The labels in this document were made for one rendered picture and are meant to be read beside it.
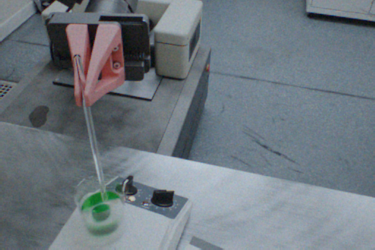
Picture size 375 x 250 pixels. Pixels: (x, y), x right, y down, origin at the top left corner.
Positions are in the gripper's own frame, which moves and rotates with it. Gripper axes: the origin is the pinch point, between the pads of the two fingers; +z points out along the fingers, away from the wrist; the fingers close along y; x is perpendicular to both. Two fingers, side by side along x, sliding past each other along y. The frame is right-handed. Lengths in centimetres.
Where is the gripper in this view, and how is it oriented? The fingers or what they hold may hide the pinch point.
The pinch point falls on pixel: (84, 94)
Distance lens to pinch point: 34.0
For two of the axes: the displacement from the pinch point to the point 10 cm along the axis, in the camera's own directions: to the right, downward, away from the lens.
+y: 10.0, 0.2, 0.3
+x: -0.3, 7.5, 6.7
